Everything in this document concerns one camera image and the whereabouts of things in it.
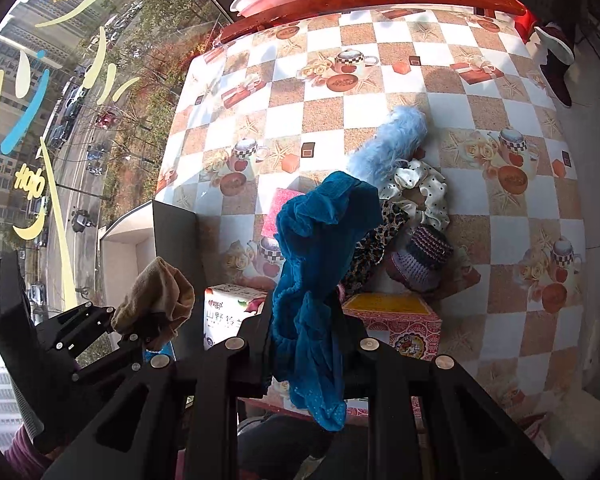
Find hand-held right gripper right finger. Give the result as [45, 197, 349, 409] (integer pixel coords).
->
[340, 307, 566, 480]

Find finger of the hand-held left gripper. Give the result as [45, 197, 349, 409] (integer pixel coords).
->
[35, 305, 116, 359]
[71, 314, 174, 387]

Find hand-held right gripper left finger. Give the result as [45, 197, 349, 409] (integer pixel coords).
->
[42, 305, 276, 480]

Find tan sock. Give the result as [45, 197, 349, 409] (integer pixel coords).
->
[111, 257, 196, 351]

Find teal lace cloth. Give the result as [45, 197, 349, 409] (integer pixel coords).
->
[271, 171, 383, 432]

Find purple knitted hat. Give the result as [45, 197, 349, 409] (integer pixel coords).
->
[384, 224, 453, 294]

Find leopard print scrunchie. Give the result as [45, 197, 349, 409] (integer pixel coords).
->
[340, 200, 411, 293]

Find pink sponge cloth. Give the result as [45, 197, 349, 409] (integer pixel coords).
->
[261, 188, 306, 239]

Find white polka dot scrunchie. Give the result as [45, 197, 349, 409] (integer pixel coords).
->
[377, 159, 451, 233]

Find person's left forearm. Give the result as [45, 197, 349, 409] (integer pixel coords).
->
[2, 422, 56, 480]

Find floral tissue pack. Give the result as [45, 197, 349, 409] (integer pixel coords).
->
[203, 284, 276, 352]

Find red patterned carton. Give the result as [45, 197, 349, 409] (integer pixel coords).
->
[341, 291, 442, 362]

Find person's legs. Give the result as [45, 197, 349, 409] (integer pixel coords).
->
[237, 412, 371, 480]

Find checked printed tablecloth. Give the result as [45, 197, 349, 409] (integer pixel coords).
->
[157, 2, 588, 411]

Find light blue fluffy scrunchie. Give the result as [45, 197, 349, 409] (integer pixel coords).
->
[346, 106, 428, 192]

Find black metal chair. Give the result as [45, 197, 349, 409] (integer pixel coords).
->
[577, 0, 600, 61]

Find red wooden rail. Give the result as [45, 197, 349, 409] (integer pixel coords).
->
[219, 0, 527, 45]

